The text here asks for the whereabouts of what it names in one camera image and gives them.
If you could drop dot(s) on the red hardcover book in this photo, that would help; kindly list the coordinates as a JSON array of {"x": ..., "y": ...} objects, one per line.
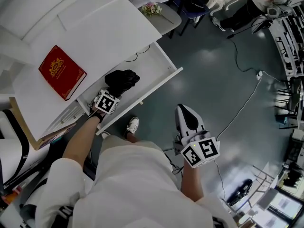
[{"x": 60, "y": 70}]

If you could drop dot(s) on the person's white shoe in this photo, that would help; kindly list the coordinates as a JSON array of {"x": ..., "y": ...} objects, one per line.
[
  {"x": 131, "y": 127},
  {"x": 105, "y": 135}
]

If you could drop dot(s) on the black folder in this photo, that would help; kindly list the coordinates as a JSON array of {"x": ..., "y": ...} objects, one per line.
[{"x": 198, "y": 5}]

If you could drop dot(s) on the person's right white shoe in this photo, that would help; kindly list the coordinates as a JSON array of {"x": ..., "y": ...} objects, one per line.
[{"x": 131, "y": 127}]

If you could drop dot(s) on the black frame stool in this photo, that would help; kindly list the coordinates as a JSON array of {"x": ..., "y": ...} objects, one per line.
[{"x": 291, "y": 103}]

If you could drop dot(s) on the black umbrella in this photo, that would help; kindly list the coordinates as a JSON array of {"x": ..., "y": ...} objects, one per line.
[{"x": 122, "y": 81}]

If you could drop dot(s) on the person's left white shoe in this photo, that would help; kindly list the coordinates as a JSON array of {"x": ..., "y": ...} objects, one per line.
[{"x": 105, "y": 135}]

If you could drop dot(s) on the pink flower bouquet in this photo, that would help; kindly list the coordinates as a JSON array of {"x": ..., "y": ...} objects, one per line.
[{"x": 152, "y": 9}]

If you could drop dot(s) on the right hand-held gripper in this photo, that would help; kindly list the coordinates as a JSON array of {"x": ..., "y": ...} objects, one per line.
[{"x": 202, "y": 151}]

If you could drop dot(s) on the white shelf rack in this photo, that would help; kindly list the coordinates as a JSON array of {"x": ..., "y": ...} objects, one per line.
[{"x": 287, "y": 44}]

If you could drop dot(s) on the grey chair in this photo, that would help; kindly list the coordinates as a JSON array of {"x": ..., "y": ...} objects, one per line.
[{"x": 164, "y": 20}]

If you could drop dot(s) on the brown wooden board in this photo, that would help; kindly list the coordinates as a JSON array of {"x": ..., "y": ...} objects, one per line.
[{"x": 23, "y": 127}]

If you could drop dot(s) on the white drawer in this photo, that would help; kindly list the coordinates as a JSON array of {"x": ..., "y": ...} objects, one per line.
[{"x": 147, "y": 79}]

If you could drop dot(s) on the person's white clothing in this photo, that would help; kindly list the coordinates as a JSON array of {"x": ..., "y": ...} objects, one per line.
[{"x": 133, "y": 186}]

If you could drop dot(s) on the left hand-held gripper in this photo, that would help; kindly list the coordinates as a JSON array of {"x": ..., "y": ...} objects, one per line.
[{"x": 105, "y": 102}]

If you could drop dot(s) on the person's left forearm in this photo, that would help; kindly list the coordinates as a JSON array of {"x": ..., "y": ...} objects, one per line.
[{"x": 78, "y": 144}]

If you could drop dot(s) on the person's right forearm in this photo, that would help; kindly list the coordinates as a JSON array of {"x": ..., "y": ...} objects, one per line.
[{"x": 192, "y": 184}]

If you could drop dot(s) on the white desk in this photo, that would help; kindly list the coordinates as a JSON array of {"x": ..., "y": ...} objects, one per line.
[{"x": 107, "y": 32}]

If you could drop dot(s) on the white and black machine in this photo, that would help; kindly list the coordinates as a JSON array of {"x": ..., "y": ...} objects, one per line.
[{"x": 14, "y": 151}]

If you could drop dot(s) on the blue patterned box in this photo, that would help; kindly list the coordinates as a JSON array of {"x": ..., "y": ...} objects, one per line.
[{"x": 57, "y": 135}]

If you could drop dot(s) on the white power adapter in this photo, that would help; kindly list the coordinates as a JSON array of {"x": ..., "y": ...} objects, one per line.
[{"x": 259, "y": 74}]

